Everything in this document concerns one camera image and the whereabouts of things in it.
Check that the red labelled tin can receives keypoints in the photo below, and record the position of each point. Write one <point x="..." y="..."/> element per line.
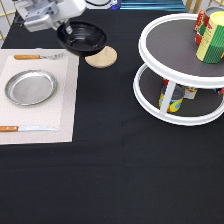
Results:
<point x="202" y="21"/>

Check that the black bowl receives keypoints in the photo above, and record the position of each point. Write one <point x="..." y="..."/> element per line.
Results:
<point x="86" y="39"/>

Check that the silver metal plate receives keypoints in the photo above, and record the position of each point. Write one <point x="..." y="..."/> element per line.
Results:
<point x="30" y="87"/>

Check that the fork with wooden handle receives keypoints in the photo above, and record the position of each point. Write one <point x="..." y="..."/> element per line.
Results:
<point x="34" y="57"/>

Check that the beige placemat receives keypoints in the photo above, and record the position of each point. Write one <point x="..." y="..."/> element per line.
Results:
<point x="57" y="112"/>

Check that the red box lower tier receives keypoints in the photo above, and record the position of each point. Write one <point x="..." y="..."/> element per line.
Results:
<point x="219" y="90"/>

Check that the yellow green cylindrical container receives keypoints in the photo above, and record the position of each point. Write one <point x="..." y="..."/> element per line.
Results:
<point x="211" y="47"/>

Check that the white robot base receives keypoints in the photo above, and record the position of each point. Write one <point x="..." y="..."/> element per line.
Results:
<point x="103" y="4"/>

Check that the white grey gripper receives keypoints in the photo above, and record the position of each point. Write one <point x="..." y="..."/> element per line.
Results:
<point x="44" y="14"/>

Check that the white two-tier lazy Susan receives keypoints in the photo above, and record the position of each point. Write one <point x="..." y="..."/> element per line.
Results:
<point x="167" y="47"/>

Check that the knife with wooden handle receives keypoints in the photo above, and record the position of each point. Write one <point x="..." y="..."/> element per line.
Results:
<point x="25" y="128"/>

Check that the round wooden coaster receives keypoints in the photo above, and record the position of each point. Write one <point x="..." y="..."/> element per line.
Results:
<point x="105" y="58"/>

